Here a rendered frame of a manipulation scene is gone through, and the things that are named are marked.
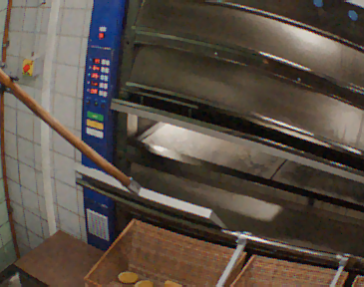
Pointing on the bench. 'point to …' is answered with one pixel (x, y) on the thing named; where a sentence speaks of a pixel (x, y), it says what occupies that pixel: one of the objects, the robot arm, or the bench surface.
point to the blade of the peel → (151, 197)
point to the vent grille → (98, 224)
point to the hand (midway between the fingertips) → (7, 83)
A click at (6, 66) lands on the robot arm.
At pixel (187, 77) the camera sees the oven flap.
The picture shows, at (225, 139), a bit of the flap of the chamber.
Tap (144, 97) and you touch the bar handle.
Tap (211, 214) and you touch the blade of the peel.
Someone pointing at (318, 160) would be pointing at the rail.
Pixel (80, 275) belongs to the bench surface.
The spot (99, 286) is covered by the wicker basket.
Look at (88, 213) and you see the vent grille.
